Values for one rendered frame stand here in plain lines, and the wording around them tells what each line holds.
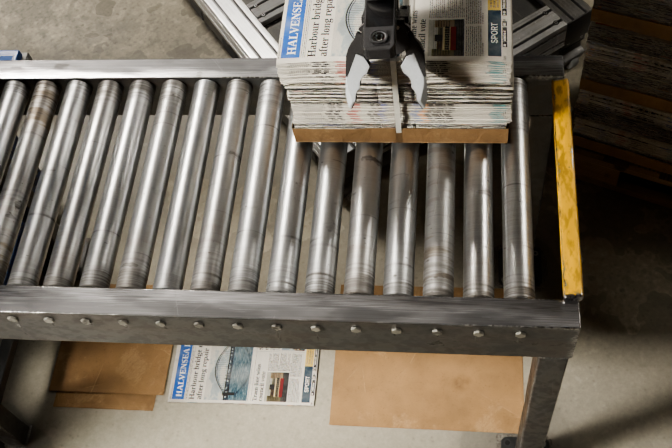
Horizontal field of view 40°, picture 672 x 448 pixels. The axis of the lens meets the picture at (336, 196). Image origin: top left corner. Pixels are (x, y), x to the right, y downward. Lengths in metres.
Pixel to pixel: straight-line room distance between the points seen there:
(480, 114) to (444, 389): 0.90
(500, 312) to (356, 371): 0.88
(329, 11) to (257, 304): 0.49
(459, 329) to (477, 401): 0.80
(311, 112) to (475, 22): 0.32
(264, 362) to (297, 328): 0.83
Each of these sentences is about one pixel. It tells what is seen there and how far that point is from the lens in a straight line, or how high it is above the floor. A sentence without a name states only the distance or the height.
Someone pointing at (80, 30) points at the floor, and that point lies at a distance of 3.14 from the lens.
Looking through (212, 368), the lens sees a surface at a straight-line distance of 2.35.
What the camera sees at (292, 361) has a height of 0.01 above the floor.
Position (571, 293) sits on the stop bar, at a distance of 1.46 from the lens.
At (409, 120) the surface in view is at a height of 0.87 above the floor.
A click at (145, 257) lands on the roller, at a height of 0.79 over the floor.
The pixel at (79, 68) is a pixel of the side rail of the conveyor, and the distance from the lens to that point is 1.89.
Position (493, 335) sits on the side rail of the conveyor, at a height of 0.77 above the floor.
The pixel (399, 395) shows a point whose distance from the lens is 2.26.
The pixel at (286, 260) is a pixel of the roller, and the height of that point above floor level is 0.80.
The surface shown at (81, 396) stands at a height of 0.00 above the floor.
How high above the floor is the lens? 2.12
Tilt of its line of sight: 57 degrees down
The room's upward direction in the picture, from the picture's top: 11 degrees counter-clockwise
